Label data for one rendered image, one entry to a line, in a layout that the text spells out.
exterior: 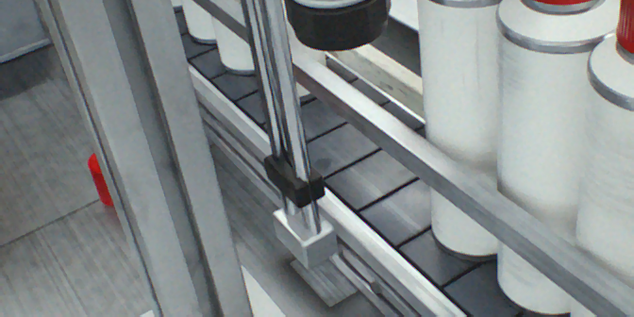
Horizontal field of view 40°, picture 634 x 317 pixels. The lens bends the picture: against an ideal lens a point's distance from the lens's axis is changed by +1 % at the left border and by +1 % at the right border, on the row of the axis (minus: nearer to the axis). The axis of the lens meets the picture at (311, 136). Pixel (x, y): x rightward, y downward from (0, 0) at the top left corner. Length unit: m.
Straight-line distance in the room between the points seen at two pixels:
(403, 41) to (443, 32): 0.30
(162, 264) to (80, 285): 0.15
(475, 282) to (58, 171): 0.35
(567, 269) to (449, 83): 0.10
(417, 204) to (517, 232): 0.14
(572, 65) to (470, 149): 0.09
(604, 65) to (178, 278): 0.24
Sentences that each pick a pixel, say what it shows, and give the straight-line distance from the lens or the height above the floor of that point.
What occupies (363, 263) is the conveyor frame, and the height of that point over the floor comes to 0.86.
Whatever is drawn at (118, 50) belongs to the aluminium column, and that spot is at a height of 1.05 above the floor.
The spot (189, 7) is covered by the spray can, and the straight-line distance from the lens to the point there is 0.68.
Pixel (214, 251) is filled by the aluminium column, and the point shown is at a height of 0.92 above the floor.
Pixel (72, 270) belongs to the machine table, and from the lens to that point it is 0.60.
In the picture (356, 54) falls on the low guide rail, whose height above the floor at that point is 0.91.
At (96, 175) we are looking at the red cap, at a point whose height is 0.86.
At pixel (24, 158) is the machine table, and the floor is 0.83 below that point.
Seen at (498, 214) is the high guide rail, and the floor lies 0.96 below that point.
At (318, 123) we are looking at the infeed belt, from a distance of 0.58.
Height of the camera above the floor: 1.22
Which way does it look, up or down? 37 degrees down
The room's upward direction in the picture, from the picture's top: 10 degrees counter-clockwise
